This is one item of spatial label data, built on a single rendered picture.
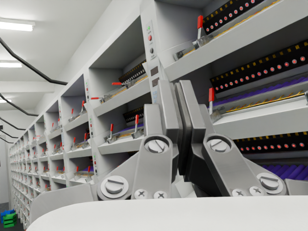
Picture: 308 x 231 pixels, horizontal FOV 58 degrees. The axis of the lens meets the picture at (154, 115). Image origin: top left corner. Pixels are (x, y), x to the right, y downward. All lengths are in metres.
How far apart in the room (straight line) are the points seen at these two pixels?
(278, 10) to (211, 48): 0.19
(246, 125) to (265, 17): 0.22
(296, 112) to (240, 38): 0.21
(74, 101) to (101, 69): 0.70
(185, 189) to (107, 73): 0.91
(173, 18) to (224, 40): 0.32
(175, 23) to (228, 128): 0.44
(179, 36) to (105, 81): 0.70
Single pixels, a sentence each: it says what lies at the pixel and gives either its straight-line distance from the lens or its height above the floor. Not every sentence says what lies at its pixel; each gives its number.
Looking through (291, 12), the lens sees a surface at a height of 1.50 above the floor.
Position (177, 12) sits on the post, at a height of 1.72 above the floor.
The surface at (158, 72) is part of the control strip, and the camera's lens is 0.88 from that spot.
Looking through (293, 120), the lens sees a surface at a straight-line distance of 0.57.
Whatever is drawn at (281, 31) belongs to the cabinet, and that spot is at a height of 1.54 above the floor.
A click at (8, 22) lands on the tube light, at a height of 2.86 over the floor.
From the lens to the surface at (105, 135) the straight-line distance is 1.49.
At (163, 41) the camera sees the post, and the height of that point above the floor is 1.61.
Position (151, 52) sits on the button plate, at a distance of 0.92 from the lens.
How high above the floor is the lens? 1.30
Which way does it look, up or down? 6 degrees up
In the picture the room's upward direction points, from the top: 8 degrees counter-clockwise
